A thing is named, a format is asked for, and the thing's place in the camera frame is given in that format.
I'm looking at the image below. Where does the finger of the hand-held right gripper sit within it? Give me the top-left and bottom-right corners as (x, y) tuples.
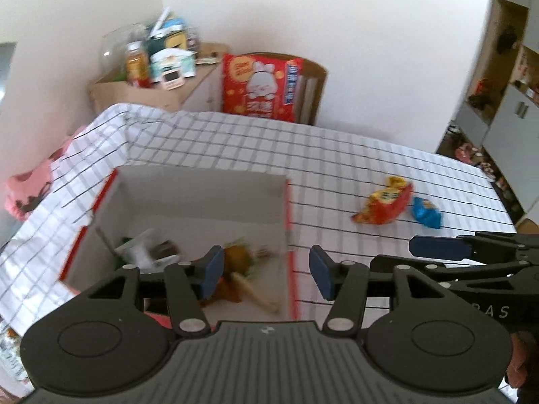
(408, 231), (539, 262)
(370, 254), (539, 288)

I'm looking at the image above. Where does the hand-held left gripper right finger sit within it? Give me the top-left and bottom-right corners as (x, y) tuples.
(309, 244), (449, 334)

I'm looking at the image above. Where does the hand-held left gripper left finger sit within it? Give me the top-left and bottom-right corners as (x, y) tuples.
(80, 246), (225, 337)

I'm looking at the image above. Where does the copper foil snack packet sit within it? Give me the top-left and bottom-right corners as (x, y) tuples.
(201, 239), (282, 314)

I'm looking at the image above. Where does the blue snack packet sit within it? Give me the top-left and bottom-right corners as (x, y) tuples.
(410, 196), (444, 230)

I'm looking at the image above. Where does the white snack packet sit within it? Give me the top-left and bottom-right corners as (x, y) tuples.
(113, 228), (183, 273)

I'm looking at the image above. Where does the red cardboard box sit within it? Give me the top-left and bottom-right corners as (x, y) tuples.
(58, 164), (300, 330)

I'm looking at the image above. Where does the person's right hand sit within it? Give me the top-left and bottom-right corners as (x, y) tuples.
(506, 332), (532, 389)

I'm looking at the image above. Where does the red snack packet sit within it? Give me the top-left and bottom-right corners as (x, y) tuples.
(351, 182), (414, 225)

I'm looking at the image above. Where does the shelf cabinet with white doors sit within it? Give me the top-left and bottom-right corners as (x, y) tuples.
(436, 0), (539, 222)

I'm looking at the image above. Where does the cardboard box with clutter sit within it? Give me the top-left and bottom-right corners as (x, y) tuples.
(87, 42), (230, 115)

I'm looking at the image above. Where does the wooden chair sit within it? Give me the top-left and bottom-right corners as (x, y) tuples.
(236, 52), (328, 127)

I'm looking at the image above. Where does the red rabbit print bag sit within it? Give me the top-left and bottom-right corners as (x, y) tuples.
(221, 53), (305, 124)

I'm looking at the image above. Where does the white kitchen timer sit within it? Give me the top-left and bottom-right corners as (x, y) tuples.
(162, 71), (185, 91)

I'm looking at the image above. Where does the pink cloth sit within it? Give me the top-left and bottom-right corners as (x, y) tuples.
(3, 134), (87, 220)

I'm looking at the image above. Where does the white and green box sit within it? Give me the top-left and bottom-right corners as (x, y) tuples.
(149, 48), (197, 81)

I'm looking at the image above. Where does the orange drink bottle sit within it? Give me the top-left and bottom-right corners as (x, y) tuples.
(125, 41), (153, 88)

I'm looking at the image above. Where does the glass jar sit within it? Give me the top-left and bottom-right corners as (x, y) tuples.
(98, 23), (149, 81)

